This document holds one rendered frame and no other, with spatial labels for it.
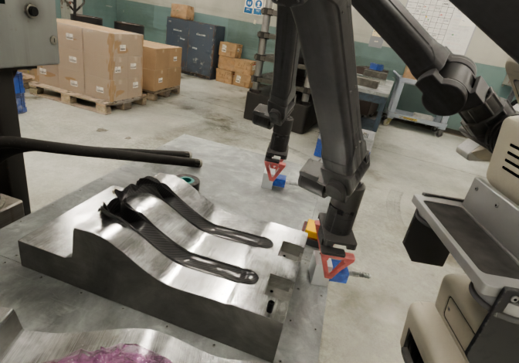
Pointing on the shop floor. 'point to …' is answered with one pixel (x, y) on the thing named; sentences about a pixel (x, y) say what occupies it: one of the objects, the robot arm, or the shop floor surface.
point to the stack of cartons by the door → (234, 66)
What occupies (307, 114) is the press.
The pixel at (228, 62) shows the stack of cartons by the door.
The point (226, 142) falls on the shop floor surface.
